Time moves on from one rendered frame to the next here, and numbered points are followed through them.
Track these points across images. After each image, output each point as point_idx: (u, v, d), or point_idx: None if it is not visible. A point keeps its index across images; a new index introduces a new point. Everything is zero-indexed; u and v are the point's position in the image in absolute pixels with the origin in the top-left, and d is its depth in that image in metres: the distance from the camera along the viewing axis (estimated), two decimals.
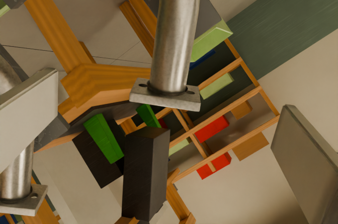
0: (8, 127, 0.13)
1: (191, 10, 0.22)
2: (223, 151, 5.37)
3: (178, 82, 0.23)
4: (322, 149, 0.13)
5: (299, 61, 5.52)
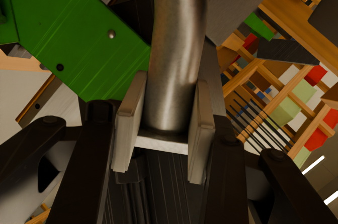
0: (135, 122, 0.15)
1: (197, 26, 0.16)
2: None
3: (179, 118, 0.18)
4: (199, 109, 0.15)
5: None
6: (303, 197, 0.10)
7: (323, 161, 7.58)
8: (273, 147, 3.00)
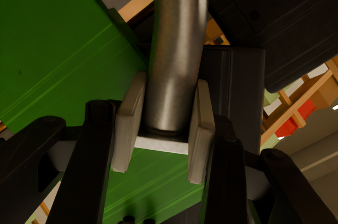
0: (135, 122, 0.15)
1: (198, 26, 0.16)
2: None
3: (180, 118, 0.18)
4: (200, 109, 0.15)
5: None
6: (303, 197, 0.10)
7: (281, 140, 7.95)
8: None
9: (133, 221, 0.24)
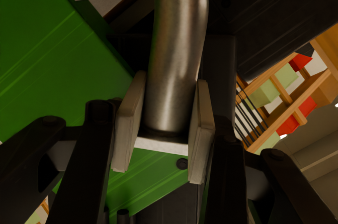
0: (135, 122, 0.15)
1: (197, 26, 0.16)
2: None
3: (179, 119, 0.18)
4: (200, 109, 0.15)
5: None
6: (303, 197, 0.10)
7: (284, 139, 7.92)
8: (246, 129, 2.99)
9: (106, 211, 0.24)
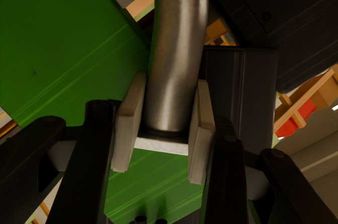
0: (135, 122, 0.15)
1: (198, 26, 0.16)
2: None
3: (180, 119, 0.18)
4: (200, 109, 0.15)
5: None
6: (303, 197, 0.10)
7: (281, 140, 7.95)
8: None
9: (145, 221, 0.24)
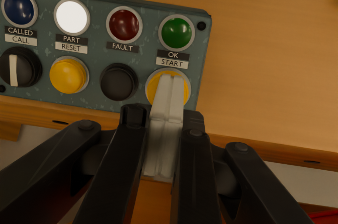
0: (164, 126, 0.15)
1: None
2: None
3: None
4: (170, 104, 0.15)
5: None
6: (268, 189, 0.10)
7: None
8: None
9: None
